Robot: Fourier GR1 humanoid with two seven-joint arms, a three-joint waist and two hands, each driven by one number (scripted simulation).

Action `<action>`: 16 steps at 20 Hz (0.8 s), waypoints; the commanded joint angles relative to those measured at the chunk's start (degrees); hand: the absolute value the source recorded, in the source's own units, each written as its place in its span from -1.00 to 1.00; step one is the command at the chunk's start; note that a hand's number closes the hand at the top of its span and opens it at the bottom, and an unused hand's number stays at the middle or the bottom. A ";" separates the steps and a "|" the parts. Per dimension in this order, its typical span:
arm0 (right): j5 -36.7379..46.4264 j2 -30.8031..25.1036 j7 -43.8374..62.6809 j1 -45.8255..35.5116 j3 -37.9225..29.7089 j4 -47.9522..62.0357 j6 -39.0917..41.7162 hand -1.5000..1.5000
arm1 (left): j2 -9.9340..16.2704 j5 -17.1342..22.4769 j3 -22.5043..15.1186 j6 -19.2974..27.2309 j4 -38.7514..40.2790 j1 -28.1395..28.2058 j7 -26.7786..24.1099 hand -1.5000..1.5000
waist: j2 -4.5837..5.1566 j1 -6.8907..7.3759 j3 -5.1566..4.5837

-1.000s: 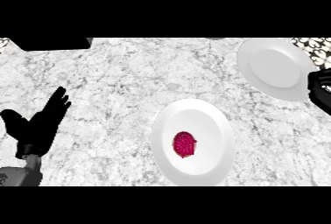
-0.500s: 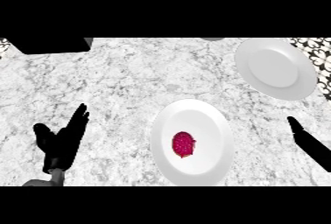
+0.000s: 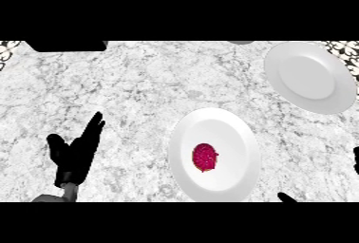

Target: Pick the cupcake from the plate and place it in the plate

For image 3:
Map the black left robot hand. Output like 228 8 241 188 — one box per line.
45 110 107 189

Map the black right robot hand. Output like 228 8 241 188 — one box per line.
277 146 359 203

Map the pink frosted cupcake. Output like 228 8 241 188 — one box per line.
191 142 220 174

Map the white plate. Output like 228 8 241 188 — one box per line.
263 41 359 116
167 107 263 203

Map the black appliance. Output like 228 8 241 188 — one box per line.
24 40 110 53

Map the grey rounded object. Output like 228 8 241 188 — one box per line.
226 40 257 46

